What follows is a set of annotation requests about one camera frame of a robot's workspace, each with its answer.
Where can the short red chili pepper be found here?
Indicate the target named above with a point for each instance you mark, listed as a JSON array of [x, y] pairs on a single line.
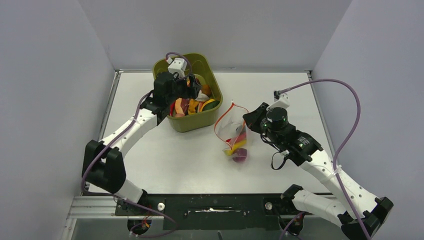
[[171, 109]]

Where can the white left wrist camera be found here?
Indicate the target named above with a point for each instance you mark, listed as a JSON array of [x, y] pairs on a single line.
[[177, 65]]

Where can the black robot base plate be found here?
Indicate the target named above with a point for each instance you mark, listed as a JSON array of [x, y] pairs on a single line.
[[223, 211]]

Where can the dark purple plum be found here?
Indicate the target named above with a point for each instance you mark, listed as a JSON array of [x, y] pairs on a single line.
[[240, 129]]

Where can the dark green avocado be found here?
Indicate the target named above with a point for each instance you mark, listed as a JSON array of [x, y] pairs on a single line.
[[211, 105]]

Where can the long yellow chili pepper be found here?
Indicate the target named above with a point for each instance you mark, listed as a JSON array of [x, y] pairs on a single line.
[[237, 145]]

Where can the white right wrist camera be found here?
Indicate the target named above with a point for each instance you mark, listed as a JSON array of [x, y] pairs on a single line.
[[281, 100]]

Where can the purple red onion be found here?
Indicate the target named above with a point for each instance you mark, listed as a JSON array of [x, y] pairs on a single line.
[[240, 155]]

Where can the clear zip bag orange zipper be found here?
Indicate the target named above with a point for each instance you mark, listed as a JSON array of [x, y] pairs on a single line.
[[225, 127]]

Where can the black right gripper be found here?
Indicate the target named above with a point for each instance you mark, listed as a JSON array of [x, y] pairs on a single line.
[[252, 119]]

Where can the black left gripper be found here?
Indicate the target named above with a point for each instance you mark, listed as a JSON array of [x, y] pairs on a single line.
[[190, 92]]

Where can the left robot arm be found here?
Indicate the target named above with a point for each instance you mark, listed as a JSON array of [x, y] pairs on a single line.
[[103, 161]]

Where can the olive green plastic basket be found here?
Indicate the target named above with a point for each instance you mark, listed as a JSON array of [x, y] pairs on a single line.
[[197, 65]]

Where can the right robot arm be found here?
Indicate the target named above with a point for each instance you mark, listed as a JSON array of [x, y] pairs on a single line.
[[358, 212]]

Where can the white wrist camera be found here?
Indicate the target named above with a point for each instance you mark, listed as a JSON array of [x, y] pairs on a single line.
[[281, 100], [177, 65]]

